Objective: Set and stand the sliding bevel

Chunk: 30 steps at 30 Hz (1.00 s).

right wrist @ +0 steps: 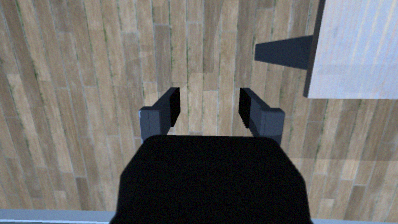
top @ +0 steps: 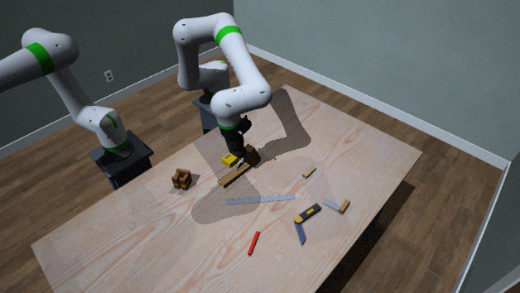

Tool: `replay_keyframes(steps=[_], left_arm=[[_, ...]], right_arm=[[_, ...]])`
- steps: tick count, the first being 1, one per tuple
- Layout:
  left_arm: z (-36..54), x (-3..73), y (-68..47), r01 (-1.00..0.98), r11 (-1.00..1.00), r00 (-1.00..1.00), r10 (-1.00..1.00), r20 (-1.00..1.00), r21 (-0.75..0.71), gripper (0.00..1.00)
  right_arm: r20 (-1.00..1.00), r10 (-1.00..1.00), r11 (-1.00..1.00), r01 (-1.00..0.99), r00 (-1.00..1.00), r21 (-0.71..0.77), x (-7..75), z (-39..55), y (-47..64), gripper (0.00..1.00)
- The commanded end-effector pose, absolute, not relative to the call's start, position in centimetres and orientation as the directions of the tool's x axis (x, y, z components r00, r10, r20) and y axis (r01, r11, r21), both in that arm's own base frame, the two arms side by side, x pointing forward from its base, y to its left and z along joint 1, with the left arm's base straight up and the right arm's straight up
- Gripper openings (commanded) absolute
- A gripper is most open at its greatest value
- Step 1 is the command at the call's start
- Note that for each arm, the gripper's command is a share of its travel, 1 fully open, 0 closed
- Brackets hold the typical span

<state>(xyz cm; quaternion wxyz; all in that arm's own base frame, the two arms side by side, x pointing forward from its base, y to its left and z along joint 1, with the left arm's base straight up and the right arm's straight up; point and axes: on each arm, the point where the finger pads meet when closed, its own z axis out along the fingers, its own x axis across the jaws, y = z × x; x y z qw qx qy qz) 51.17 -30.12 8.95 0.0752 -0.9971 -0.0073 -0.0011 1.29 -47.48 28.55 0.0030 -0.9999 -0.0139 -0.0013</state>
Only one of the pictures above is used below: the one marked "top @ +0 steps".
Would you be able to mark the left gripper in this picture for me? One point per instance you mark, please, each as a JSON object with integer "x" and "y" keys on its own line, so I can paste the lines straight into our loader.
{"x": 234, "y": 138}

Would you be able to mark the red rectangular bar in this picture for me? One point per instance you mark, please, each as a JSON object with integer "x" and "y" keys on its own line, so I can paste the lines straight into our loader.
{"x": 253, "y": 243}

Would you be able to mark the black sliding bevel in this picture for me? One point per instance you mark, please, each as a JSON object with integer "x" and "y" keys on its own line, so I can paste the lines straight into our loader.
{"x": 299, "y": 219}

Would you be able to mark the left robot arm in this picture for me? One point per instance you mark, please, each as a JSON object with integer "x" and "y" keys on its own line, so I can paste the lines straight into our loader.
{"x": 254, "y": 92}

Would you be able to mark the grey flat bar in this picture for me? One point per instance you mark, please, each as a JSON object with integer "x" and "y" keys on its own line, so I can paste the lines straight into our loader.
{"x": 259, "y": 199}

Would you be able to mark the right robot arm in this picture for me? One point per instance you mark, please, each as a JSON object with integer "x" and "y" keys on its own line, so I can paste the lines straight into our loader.
{"x": 54, "y": 51}

